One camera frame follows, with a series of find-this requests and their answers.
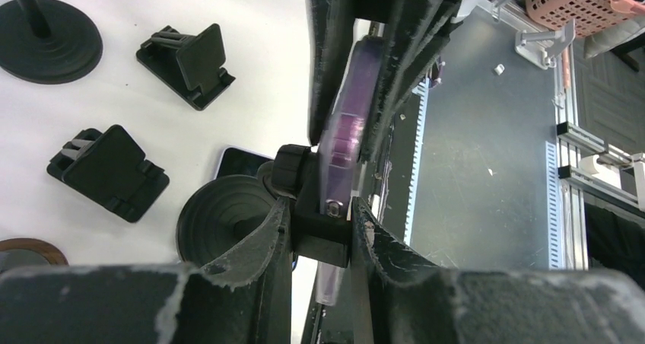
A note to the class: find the lavender case phone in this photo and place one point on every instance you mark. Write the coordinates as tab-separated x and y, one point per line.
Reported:
238	161

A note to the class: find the small black phone stand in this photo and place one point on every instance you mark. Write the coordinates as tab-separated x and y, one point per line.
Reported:
192	66

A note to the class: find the pink plastic basket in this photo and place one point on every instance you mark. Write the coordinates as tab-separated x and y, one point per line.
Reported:
589	16

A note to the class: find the white cable duct strip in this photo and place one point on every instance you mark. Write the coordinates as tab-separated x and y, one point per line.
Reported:
422	91

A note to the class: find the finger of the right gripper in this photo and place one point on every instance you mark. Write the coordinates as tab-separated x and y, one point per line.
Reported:
416	31
331	25

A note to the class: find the brown round base phone stand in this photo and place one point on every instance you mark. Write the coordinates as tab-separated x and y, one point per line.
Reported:
21	251

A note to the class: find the white case phone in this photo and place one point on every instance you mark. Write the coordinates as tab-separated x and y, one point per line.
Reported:
341	140

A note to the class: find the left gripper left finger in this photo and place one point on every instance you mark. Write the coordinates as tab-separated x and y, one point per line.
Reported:
244	296

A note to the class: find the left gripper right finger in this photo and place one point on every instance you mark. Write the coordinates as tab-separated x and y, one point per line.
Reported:
398	296

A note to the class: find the black pole stand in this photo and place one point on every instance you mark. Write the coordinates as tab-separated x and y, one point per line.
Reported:
226	210
48	41

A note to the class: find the black folding phone stand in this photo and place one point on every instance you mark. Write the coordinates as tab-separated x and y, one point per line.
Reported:
110	169

